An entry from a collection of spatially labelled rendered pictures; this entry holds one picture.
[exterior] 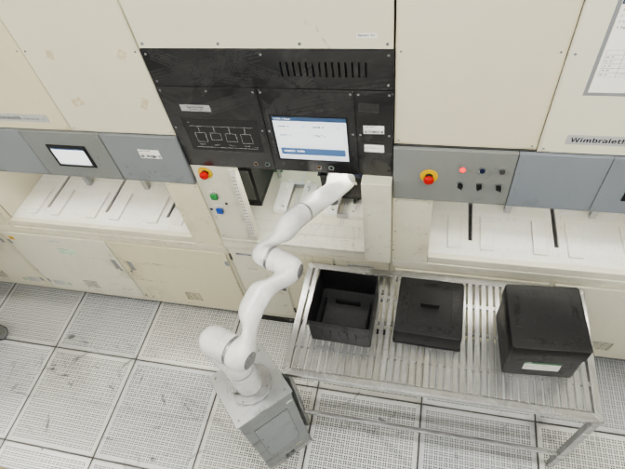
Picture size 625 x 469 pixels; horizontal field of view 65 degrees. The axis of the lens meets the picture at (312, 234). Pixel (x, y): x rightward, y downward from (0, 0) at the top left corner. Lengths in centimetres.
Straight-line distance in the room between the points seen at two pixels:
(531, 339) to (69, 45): 202
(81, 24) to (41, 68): 32
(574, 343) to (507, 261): 51
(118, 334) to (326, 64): 247
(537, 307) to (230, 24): 155
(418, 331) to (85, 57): 170
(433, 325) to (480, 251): 45
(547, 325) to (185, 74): 165
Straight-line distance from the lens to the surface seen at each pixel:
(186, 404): 317
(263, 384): 223
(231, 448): 301
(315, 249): 244
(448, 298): 227
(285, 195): 263
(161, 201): 290
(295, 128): 187
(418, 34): 161
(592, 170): 198
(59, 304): 394
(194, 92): 191
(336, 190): 206
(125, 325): 359
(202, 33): 176
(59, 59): 212
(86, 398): 347
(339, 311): 233
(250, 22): 167
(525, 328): 209
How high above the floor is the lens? 281
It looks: 51 degrees down
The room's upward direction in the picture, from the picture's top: 11 degrees counter-clockwise
